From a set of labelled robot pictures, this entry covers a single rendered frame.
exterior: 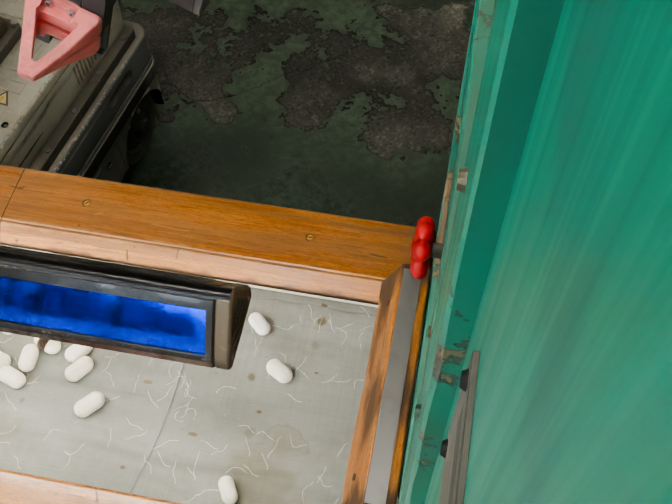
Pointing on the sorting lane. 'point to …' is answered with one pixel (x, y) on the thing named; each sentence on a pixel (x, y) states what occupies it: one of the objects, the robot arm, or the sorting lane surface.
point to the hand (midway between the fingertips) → (30, 69)
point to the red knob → (424, 247)
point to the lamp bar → (121, 307)
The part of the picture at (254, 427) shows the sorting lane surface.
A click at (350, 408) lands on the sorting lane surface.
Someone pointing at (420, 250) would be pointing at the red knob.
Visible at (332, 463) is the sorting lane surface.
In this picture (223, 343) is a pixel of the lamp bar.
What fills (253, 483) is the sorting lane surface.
